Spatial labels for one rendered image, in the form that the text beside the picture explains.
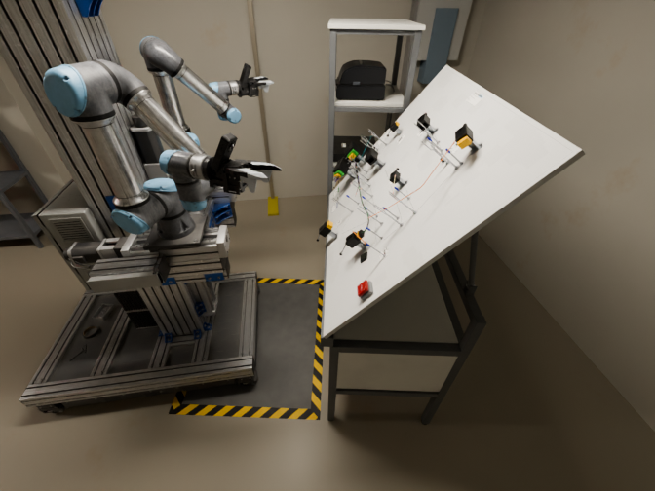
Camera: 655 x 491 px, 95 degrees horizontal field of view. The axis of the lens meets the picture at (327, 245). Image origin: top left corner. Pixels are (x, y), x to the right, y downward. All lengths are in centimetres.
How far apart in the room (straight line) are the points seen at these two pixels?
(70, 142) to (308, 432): 182
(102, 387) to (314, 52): 311
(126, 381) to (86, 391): 20
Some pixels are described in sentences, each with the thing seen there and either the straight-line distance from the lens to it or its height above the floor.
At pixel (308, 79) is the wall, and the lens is 343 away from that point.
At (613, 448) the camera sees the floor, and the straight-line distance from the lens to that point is 262.
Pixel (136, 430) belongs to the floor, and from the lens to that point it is 233.
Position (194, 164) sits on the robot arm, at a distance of 97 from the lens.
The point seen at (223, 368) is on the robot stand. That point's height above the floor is 22.
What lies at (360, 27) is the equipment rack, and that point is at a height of 184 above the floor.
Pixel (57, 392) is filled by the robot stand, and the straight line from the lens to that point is 243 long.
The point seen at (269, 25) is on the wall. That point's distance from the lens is 336.
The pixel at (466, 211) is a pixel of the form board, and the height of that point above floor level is 145.
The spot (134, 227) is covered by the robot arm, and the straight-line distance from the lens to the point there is 126.
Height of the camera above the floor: 195
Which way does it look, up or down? 40 degrees down
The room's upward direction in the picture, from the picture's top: 1 degrees clockwise
